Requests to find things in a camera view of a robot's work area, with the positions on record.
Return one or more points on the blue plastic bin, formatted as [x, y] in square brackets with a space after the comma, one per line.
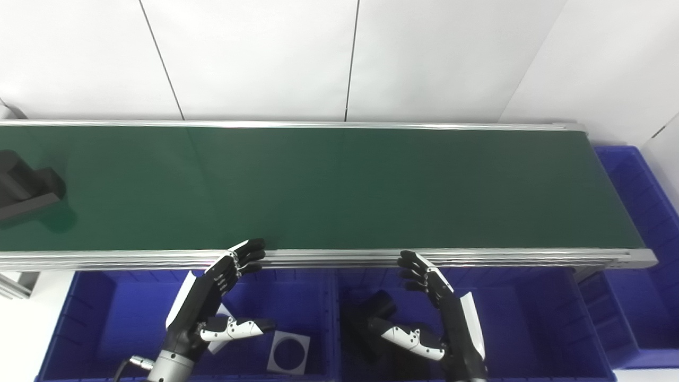
[530, 329]
[122, 323]
[642, 239]

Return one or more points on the white square part black circle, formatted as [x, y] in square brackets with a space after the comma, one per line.
[289, 353]

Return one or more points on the black cylinder-on-plate part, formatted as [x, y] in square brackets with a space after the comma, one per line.
[26, 185]
[371, 310]

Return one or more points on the white flat part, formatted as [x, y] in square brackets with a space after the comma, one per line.
[218, 346]

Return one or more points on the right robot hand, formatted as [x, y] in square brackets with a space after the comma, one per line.
[456, 323]

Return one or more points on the green conveyor belt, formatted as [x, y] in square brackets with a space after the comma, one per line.
[339, 258]
[339, 185]

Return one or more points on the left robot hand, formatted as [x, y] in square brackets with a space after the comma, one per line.
[201, 302]

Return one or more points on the aluminium conveyor leg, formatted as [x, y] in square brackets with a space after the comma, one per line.
[18, 284]

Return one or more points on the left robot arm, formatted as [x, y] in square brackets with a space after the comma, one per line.
[171, 369]

